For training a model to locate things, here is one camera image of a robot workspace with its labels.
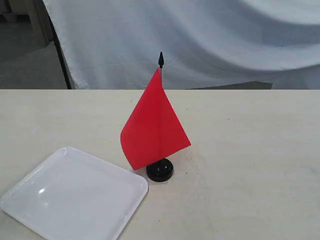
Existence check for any red flag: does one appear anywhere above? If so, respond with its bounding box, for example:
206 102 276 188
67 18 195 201
120 53 191 171

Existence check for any black round flag base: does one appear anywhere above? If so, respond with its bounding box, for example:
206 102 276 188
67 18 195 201
146 158 174 183

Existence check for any white draped cloth backdrop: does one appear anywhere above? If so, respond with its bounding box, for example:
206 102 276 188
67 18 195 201
44 0 320 89

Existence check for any white square plastic tray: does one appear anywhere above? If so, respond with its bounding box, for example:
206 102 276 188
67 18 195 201
0 147 149 240

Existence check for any black backdrop stand pole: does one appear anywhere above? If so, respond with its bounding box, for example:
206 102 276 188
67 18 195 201
48 17 72 90

